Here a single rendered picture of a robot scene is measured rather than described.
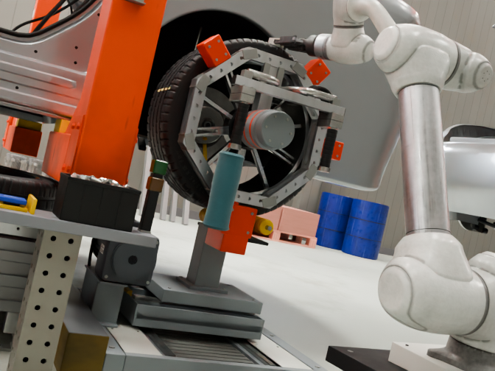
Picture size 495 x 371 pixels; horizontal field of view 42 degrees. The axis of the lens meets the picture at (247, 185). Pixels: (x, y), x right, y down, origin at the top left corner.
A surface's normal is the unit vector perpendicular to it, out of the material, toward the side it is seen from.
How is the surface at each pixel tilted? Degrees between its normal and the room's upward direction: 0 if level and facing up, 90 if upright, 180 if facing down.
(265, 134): 90
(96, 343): 90
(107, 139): 90
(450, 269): 64
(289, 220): 90
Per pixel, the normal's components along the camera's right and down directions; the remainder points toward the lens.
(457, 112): 0.52, 0.12
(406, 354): -0.83, -0.19
